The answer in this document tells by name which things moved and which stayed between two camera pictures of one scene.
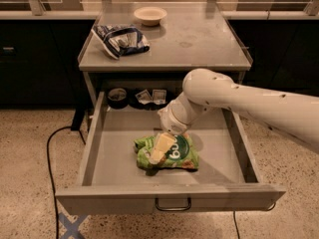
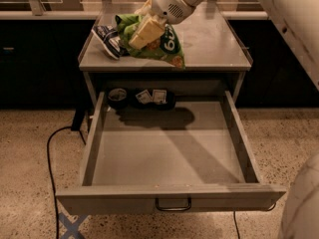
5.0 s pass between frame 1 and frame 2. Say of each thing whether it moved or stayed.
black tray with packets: stayed
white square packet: stayed
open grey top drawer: stayed
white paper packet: stayed
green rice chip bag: moved
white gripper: moved
